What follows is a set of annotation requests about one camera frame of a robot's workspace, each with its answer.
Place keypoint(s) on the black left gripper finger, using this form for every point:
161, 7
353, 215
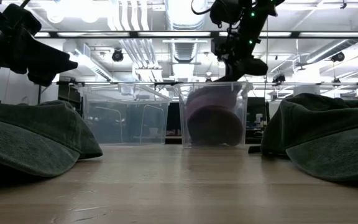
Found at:
51, 60
43, 79

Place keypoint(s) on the maroon baseball cap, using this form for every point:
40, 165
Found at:
210, 96
214, 127

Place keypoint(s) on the clear plastic bin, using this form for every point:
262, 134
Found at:
247, 124
126, 124

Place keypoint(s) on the dark green baseball cap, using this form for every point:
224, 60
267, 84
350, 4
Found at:
322, 137
30, 140

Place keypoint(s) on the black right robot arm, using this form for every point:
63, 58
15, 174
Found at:
244, 21

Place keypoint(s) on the dark background shelf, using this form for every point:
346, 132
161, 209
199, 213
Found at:
70, 96

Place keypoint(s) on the background desk with items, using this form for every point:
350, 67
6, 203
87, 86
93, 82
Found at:
258, 121

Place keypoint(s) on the black overhead beam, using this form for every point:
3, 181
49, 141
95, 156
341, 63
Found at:
104, 34

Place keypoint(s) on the black ceiling spotlight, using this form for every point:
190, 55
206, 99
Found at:
117, 55
338, 57

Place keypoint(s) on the white ceiling pipes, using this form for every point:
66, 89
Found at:
135, 18

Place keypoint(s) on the silver ventilation duct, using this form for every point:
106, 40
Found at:
185, 15

